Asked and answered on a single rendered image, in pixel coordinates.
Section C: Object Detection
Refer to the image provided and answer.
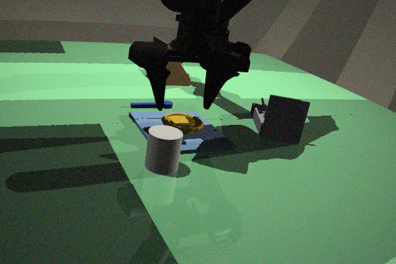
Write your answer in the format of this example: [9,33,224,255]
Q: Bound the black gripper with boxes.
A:
[128,12,251,111]

